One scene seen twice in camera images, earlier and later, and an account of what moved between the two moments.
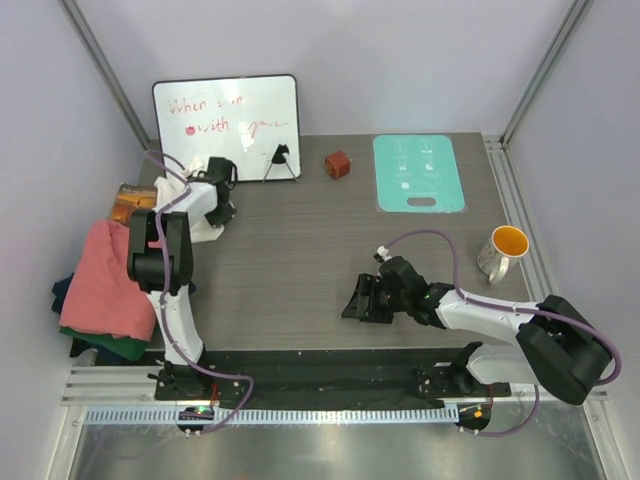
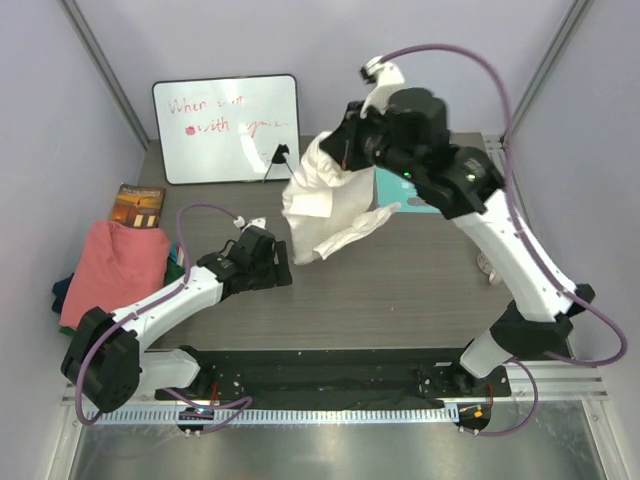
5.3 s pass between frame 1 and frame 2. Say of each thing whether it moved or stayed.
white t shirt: moved
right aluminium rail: stayed
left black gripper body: moved
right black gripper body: moved
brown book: stayed
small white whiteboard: stayed
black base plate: stayed
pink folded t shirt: stayed
